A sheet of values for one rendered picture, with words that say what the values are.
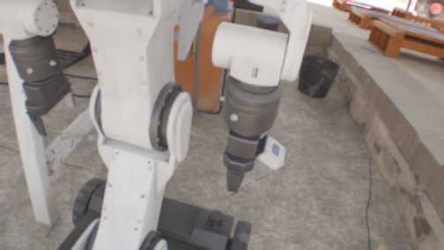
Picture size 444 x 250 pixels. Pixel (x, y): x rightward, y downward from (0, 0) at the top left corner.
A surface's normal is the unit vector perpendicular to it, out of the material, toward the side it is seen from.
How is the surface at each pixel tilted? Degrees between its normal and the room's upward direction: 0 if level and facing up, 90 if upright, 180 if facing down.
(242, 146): 102
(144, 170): 60
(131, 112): 86
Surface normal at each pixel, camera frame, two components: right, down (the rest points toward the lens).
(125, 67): -0.25, 0.62
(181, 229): 0.13, -0.85
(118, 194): -0.14, -0.01
